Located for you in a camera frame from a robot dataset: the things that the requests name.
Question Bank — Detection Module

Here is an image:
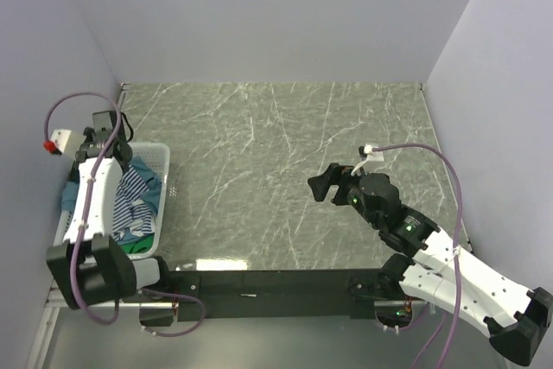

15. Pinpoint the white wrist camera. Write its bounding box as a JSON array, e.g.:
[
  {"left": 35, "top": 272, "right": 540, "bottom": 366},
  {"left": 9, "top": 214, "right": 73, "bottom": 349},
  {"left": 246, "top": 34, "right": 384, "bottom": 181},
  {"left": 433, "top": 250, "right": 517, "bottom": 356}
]
[
  {"left": 351, "top": 144, "right": 385, "bottom": 175},
  {"left": 43, "top": 129, "right": 86, "bottom": 161}
]

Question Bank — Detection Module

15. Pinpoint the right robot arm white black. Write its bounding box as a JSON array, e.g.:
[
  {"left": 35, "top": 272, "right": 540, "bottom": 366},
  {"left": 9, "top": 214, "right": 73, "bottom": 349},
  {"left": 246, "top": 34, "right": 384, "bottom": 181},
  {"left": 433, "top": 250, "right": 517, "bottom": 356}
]
[{"left": 308, "top": 163, "right": 552, "bottom": 366}]

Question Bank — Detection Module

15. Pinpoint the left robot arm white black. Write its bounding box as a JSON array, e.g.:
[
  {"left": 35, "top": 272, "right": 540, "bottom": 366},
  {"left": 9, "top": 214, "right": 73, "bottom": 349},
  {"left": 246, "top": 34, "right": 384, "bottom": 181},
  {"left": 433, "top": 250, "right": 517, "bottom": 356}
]
[{"left": 45, "top": 110, "right": 173, "bottom": 309}]

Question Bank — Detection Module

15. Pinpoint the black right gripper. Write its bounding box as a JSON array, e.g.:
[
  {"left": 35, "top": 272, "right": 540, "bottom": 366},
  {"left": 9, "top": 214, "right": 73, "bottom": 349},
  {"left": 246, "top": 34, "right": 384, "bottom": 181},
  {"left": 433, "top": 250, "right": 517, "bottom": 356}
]
[{"left": 308, "top": 162, "right": 383, "bottom": 230}]

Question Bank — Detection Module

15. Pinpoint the white plastic laundry basket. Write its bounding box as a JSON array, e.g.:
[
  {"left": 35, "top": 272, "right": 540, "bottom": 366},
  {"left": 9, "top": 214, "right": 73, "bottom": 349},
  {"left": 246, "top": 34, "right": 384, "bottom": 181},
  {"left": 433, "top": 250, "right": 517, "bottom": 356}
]
[{"left": 54, "top": 143, "right": 170, "bottom": 260}]

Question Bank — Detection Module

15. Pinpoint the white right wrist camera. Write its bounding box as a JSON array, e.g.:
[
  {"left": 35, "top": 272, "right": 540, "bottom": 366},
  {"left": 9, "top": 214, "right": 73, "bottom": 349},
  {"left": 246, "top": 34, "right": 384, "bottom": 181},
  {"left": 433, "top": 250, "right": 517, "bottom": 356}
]
[{"left": 351, "top": 144, "right": 385, "bottom": 175}]

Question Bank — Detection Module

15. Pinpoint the blue white striped tank top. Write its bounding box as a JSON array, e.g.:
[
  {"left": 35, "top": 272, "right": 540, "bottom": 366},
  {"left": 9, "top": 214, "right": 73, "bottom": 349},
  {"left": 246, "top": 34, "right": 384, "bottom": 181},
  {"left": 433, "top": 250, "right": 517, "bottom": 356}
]
[{"left": 112, "top": 167, "right": 157, "bottom": 245}]

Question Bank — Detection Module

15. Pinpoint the teal blue tank top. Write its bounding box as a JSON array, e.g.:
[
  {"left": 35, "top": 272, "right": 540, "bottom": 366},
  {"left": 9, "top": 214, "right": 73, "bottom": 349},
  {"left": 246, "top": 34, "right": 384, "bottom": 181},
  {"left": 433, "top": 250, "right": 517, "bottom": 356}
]
[{"left": 61, "top": 156, "right": 162, "bottom": 214}]

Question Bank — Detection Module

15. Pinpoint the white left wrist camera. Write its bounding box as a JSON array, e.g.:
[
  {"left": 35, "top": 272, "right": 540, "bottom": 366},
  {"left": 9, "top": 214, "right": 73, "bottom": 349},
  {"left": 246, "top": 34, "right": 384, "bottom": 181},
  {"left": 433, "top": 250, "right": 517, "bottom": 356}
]
[{"left": 43, "top": 129, "right": 86, "bottom": 161}]

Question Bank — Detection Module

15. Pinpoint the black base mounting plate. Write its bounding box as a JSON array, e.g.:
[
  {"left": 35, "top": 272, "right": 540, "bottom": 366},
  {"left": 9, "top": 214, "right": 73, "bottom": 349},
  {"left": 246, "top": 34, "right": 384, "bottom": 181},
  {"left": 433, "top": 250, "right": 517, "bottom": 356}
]
[{"left": 142, "top": 269, "right": 406, "bottom": 321}]

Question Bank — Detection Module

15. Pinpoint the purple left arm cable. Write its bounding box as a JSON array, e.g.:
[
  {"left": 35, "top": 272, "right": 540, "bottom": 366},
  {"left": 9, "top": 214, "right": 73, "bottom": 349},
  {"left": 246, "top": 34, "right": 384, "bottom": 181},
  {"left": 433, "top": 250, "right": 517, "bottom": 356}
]
[{"left": 44, "top": 92, "right": 206, "bottom": 337}]

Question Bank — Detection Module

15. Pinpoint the green tank top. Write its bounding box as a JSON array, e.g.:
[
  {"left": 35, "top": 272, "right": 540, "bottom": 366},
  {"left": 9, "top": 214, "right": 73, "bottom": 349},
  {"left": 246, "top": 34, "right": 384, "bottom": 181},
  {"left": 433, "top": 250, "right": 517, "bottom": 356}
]
[{"left": 120, "top": 235, "right": 154, "bottom": 254}]

